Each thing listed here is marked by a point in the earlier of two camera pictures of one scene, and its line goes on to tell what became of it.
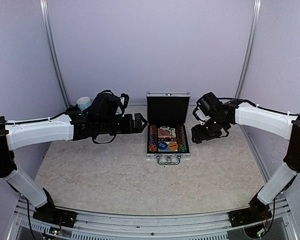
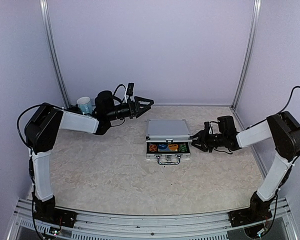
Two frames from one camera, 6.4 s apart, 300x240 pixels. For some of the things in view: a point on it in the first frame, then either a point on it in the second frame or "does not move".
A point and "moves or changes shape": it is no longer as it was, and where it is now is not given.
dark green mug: (73, 109) does not move
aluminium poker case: (168, 130) moves or changes shape
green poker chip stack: (182, 148) does not move
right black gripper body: (214, 129) to (216, 141)
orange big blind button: (173, 146) does not move
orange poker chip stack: (153, 148) does not move
